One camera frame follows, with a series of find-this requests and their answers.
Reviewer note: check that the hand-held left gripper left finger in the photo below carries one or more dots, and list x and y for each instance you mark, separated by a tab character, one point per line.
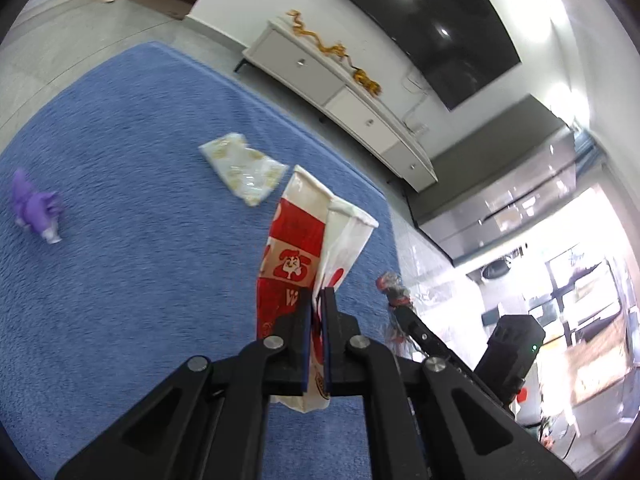
304	332

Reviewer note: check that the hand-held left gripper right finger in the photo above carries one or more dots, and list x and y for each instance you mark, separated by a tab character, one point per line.
327	332

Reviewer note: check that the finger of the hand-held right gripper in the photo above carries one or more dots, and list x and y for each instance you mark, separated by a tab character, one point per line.
422	332

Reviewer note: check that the dark red wrapper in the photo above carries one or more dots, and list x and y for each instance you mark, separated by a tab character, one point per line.
392	290

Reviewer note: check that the red white paper bag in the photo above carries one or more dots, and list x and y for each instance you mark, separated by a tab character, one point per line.
292	240

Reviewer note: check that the blue fluffy rug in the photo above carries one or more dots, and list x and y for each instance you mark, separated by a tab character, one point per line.
150	260

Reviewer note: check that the yellow white snack wrapper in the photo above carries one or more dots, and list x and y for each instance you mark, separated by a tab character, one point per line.
242	167

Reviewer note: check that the white low drawer cabinet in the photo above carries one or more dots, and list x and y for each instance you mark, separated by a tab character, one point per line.
345	105

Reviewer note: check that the orange tiger figurine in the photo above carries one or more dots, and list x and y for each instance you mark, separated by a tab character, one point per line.
367	82

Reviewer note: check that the golden dragon figurine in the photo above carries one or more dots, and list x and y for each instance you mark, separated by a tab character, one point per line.
320	42

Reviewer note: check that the purple crumpled wrapper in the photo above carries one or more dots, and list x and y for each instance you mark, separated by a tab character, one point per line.
35	205

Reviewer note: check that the black wall television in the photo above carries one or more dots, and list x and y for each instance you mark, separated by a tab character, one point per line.
425	25

